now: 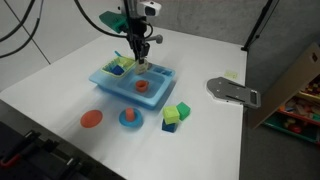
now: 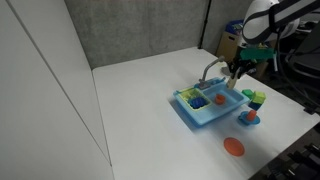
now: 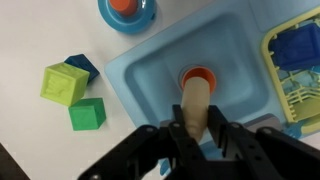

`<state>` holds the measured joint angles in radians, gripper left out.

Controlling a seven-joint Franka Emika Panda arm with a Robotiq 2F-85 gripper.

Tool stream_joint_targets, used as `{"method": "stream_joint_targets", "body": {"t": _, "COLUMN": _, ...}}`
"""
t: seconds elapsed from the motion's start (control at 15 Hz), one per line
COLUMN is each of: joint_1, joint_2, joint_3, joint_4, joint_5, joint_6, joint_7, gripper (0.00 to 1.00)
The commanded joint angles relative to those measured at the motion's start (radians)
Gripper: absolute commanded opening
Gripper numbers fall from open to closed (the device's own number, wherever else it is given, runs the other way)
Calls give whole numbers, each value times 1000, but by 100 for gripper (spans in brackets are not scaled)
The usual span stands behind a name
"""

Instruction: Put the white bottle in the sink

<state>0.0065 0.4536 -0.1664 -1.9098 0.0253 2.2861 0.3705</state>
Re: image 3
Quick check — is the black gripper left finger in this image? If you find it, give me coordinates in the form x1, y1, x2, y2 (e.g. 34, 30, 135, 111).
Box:
171, 103, 203, 159

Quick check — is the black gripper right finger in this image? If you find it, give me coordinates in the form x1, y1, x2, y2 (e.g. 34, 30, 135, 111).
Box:
206, 104, 236, 159

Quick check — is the light blue toy sink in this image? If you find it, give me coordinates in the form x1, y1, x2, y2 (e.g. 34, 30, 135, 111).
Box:
103, 0, 320, 169

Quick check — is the grey toy faucet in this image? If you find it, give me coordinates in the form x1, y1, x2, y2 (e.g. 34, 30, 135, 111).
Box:
243, 113, 285, 134

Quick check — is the orange toy cup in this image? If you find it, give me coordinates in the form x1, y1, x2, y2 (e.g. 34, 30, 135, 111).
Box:
109, 0, 139, 17
180, 66, 218, 94

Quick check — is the yellow-green dish rack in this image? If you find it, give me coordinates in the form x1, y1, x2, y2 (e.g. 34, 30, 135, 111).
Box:
260, 5, 320, 136

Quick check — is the green cube block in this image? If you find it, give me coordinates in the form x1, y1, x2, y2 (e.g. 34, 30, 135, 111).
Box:
68, 97, 107, 132

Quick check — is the dark blue toy dish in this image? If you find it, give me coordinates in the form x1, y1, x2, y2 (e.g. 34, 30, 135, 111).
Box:
269, 22, 320, 73

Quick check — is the dark blue cube block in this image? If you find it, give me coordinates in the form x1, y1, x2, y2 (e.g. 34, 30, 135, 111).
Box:
63, 53, 101, 84

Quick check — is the blue toy plate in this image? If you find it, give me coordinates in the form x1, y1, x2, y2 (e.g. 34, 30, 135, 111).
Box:
97, 0, 158, 35

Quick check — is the lime cube block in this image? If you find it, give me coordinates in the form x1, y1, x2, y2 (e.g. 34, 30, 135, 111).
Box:
39, 62, 91, 108

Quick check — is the blue toy tap handle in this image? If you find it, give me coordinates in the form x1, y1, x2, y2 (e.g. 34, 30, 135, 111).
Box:
283, 120, 306, 138

